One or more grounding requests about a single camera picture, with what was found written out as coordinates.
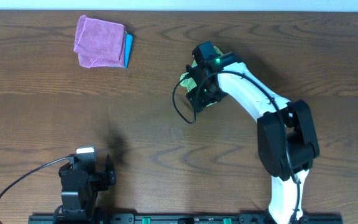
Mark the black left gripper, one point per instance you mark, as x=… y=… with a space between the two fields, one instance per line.
x=108 y=178

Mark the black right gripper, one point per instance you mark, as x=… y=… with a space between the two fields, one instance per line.
x=202 y=102

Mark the green microfiber cloth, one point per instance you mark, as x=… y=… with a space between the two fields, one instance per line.
x=189 y=83

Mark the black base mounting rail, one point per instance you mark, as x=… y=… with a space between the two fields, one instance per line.
x=245 y=218

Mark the blue folded cloth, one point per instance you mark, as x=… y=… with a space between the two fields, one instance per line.
x=125 y=53

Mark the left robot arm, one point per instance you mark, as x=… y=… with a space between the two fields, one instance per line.
x=80 y=211

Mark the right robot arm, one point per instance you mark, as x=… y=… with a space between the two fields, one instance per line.
x=286 y=137

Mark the purple folded microfiber cloth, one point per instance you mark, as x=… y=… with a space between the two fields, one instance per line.
x=99 y=43

